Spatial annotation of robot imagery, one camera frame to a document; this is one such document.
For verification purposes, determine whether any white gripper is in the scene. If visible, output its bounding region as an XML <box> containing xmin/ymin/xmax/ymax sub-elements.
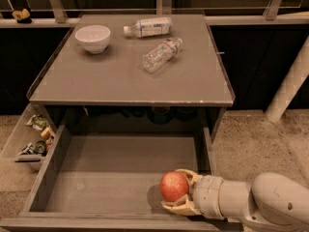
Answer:
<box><xmin>161</xmin><ymin>169</ymin><xmax>224</xmax><ymax>219</ymax></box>

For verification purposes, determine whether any red apple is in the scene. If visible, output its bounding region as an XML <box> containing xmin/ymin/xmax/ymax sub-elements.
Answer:
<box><xmin>159</xmin><ymin>171</ymin><xmax>189</xmax><ymax>202</ymax></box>

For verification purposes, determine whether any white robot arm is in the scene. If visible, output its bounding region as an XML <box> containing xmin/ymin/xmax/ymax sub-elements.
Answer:
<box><xmin>159</xmin><ymin>169</ymin><xmax>309</xmax><ymax>232</ymax></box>

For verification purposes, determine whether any open grey top drawer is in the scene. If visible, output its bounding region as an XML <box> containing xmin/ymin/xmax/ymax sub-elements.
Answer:
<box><xmin>0</xmin><ymin>108</ymin><xmax>244</xmax><ymax>232</ymax></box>

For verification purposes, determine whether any grey cabinet with top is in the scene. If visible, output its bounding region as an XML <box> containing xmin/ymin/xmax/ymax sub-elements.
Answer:
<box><xmin>26</xmin><ymin>14</ymin><xmax>236</xmax><ymax>143</ymax></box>

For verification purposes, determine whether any clear crushed plastic bottle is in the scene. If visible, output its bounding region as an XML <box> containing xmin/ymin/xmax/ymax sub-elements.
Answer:
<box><xmin>140</xmin><ymin>38</ymin><xmax>183</xmax><ymax>73</ymax></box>

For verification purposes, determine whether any small metal can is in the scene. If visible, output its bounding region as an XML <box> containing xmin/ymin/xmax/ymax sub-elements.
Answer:
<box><xmin>35</xmin><ymin>140</ymin><xmax>46</xmax><ymax>154</ymax></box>

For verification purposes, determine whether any green crumpled wrapper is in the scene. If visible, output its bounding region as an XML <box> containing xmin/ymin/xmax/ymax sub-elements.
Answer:
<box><xmin>26</xmin><ymin>115</ymin><xmax>49</xmax><ymax>131</ymax></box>

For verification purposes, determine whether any clear plastic side bin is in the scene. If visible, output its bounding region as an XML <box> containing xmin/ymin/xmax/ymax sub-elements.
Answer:
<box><xmin>1</xmin><ymin>103</ymin><xmax>57</xmax><ymax>171</ymax></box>

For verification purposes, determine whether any white labelled plastic bottle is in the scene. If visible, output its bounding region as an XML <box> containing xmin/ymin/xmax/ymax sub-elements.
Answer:
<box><xmin>124</xmin><ymin>16</ymin><xmax>173</xmax><ymax>38</ymax></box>

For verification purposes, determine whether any white ceramic bowl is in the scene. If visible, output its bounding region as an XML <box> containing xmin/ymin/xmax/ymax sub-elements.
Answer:
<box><xmin>75</xmin><ymin>25</ymin><xmax>111</xmax><ymax>54</ymax></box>

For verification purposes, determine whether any yellow and black object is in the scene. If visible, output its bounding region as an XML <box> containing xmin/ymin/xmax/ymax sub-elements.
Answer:
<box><xmin>12</xmin><ymin>8</ymin><xmax>32</xmax><ymax>23</ymax></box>

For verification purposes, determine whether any metal window rail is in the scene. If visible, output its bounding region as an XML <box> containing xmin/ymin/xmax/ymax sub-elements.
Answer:
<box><xmin>0</xmin><ymin>0</ymin><xmax>309</xmax><ymax>28</ymax></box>

